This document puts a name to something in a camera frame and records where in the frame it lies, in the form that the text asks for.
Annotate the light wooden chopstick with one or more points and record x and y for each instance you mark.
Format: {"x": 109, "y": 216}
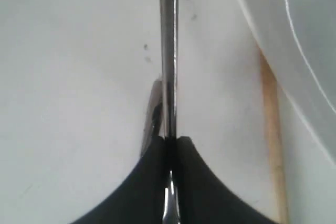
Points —
{"x": 273, "y": 137}

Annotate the white square plate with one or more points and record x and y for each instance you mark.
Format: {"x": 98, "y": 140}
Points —
{"x": 272, "y": 26}

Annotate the stainless steel spoon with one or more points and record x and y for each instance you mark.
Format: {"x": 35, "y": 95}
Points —
{"x": 169, "y": 50}

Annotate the stainless steel fork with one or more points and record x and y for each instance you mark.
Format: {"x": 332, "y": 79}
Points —
{"x": 153, "y": 119}

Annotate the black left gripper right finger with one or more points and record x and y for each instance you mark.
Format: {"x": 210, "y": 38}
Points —
{"x": 202, "y": 197}

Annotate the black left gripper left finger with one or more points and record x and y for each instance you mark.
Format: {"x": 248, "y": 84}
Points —
{"x": 140, "y": 198}

